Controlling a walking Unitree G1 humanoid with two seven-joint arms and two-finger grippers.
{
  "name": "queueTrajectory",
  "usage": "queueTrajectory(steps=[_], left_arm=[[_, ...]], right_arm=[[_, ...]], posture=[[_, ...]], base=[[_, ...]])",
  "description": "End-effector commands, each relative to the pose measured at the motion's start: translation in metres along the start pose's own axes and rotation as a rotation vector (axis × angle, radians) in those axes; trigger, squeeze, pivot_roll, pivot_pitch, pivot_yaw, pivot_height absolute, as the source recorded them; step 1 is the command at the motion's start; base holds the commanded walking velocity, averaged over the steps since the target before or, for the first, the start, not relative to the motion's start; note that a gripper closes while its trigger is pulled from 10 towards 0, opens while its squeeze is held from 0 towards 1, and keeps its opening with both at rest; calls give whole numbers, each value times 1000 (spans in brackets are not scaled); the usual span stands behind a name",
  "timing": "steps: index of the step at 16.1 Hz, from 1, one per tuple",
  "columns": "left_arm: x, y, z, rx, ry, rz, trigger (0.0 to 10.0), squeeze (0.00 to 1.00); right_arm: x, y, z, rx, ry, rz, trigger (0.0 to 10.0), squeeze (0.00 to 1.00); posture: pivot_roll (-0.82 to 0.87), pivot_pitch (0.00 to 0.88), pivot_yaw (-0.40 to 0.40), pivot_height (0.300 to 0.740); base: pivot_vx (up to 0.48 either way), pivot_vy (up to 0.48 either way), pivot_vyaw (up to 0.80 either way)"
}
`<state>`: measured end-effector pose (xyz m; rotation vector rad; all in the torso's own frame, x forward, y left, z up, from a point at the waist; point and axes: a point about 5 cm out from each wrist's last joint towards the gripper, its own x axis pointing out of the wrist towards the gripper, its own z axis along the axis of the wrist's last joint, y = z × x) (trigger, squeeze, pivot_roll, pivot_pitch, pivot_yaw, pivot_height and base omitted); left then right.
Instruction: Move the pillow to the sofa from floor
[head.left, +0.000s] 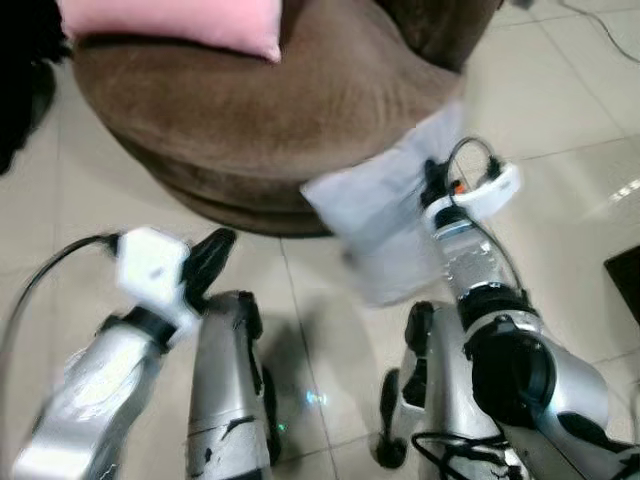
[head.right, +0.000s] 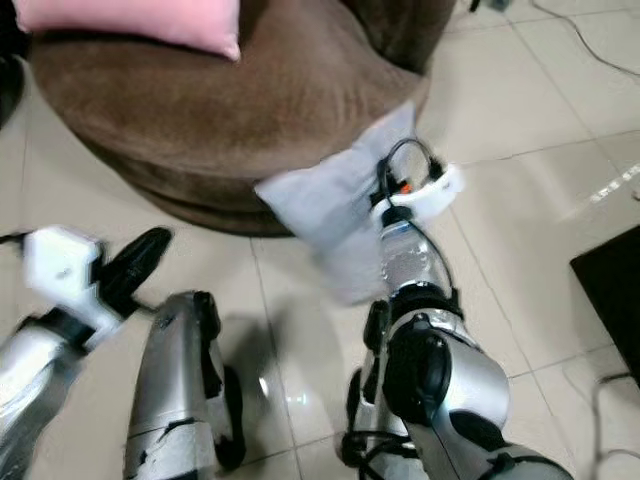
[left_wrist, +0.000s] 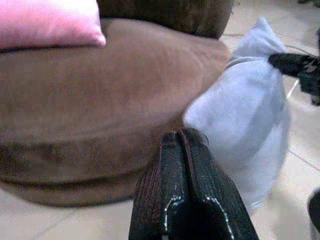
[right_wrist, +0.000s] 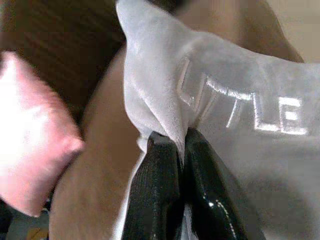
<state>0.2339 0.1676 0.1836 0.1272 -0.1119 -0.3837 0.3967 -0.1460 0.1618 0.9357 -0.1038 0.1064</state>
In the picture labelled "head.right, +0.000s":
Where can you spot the black floor mat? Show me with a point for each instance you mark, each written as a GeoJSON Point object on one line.
{"type": "Point", "coordinates": [610, 300]}

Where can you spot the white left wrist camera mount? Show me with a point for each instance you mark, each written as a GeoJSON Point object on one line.
{"type": "Point", "coordinates": [60, 265]}

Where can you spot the black bag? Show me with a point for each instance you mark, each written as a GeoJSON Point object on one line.
{"type": "Point", "coordinates": [10, 70]}

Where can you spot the grey pillow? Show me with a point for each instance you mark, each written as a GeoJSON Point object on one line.
{"type": "Point", "coordinates": [325, 215]}

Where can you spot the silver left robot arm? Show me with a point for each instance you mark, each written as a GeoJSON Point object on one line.
{"type": "Point", "coordinates": [40, 390]}

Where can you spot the pink pillow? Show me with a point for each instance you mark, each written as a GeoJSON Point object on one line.
{"type": "Point", "coordinates": [130, 22]}

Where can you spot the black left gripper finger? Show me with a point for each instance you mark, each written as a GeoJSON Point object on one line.
{"type": "Point", "coordinates": [145, 255]}

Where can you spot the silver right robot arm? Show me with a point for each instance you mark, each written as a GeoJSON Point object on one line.
{"type": "Point", "coordinates": [460, 390]}

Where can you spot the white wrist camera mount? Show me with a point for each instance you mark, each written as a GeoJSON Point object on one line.
{"type": "Point", "coordinates": [60, 265]}
{"type": "Point", "coordinates": [445, 190]}

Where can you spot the silver robot leg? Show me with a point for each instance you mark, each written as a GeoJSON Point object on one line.
{"type": "Point", "coordinates": [180, 390]}
{"type": "Point", "coordinates": [370, 400]}

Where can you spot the silver left robot leg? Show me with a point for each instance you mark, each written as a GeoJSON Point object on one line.
{"type": "Point", "coordinates": [180, 390]}

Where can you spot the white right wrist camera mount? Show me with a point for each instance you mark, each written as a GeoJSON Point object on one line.
{"type": "Point", "coordinates": [445, 190]}

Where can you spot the silver right robot leg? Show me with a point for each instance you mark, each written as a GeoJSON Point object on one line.
{"type": "Point", "coordinates": [370, 400]}

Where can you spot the brown round sofa chair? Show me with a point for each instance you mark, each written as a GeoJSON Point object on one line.
{"type": "Point", "coordinates": [220, 115]}

